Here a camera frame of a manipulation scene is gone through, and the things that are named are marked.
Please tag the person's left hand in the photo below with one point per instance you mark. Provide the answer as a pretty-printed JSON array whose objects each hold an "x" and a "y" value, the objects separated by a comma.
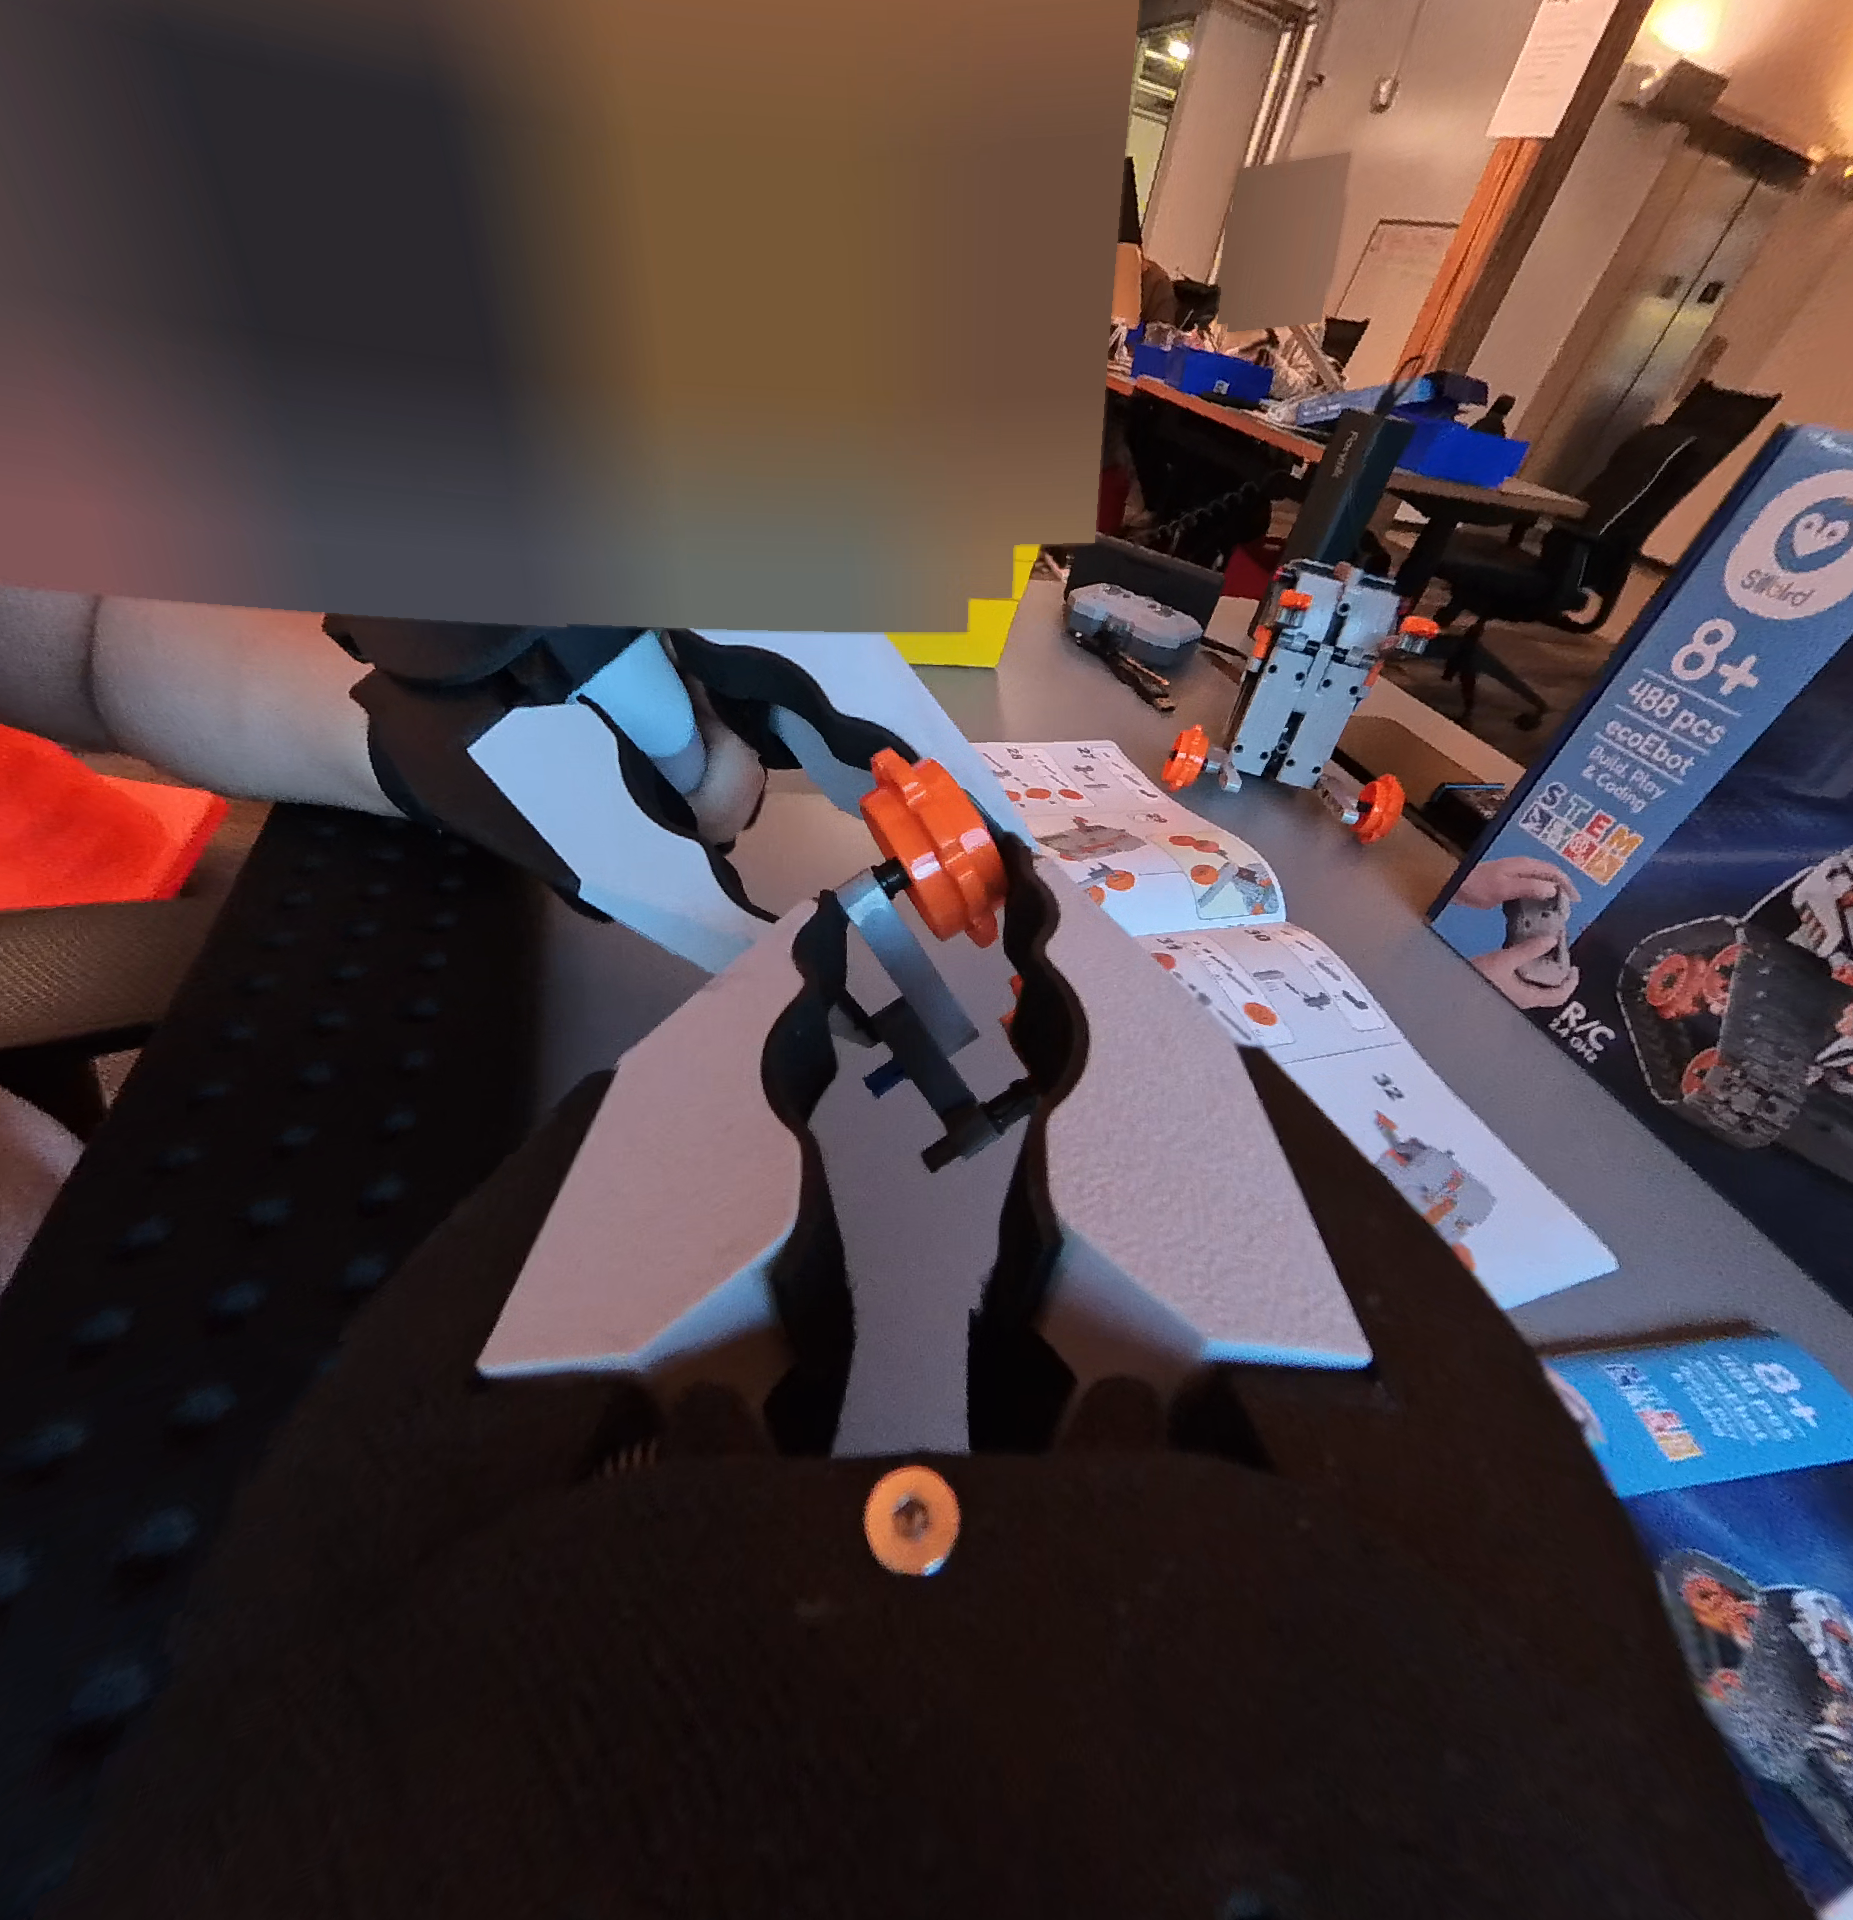
[{"x": 732, "y": 789}]

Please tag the person's left forearm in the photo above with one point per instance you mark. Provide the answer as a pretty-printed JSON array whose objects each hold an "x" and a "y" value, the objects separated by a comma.
[{"x": 193, "y": 691}]

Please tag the blue storage bin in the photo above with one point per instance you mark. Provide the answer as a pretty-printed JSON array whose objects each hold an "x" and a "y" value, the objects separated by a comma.
[
  {"x": 1195, "y": 371},
  {"x": 1469, "y": 449}
]

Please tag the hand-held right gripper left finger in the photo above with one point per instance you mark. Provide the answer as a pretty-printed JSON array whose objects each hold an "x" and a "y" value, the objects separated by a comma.
[{"x": 659, "y": 1198}]

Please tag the brown cardboard box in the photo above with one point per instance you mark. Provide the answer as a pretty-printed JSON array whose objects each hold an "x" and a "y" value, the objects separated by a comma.
[{"x": 1428, "y": 748}]

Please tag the open instruction manual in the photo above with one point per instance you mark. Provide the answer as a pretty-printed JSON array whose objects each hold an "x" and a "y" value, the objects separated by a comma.
[{"x": 1318, "y": 1019}]

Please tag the blue instruction booklet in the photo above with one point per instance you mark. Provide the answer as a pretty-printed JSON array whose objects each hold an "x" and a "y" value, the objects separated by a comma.
[{"x": 1766, "y": 1575}]

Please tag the dark slim box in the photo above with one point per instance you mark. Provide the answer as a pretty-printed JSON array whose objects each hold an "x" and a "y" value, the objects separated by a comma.
[{"x": 1352, "y": 486}]

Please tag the yellow storage bin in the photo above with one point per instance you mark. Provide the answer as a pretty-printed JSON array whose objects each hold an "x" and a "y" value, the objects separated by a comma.
[{"x": 956, "y": 639}]

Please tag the orange plastic object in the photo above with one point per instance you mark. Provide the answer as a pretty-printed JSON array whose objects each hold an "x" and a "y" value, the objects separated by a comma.
[{"x": 71, "y": 813}]

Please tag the grey toy robot model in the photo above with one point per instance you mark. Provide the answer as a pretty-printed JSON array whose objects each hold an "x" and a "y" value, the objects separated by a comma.
[{"x": 1318, "y": 675}]

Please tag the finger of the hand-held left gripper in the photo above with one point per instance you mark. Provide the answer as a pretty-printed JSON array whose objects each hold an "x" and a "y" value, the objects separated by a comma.
[
  {"x": 594, "y": 813},
  {"x": 850, "y": 683}
]

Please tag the grey battery box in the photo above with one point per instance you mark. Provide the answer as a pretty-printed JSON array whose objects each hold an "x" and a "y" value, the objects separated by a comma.
[{"x": 1135, "y": 617}]

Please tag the white paper notice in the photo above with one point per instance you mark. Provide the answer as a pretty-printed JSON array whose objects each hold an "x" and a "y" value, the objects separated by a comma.
[{"x": 1551, "y": 68}]

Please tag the grey desk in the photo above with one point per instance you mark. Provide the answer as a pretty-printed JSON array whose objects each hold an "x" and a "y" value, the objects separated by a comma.
[{"x": 1392, "y": 959}]

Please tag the black office chair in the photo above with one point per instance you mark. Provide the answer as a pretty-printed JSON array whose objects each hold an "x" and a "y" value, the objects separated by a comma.
[{"x": 1614, "y": 511}]

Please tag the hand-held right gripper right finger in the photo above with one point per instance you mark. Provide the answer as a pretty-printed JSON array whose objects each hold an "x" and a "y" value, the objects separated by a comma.
[{"x": 1195, "y": 1198}]

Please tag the orange wheel grey beam assembly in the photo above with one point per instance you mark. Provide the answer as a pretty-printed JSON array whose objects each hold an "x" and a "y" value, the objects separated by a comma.
[{"x": 933, "y": 842}]

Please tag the blue robot kit box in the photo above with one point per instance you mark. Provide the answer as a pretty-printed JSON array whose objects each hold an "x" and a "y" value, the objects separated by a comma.
[{"x": 1691, "y": 825}]

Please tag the background wooden desk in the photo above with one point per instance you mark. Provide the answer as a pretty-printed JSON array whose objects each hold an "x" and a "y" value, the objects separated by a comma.
[{"x": 1469, "y": 495}]

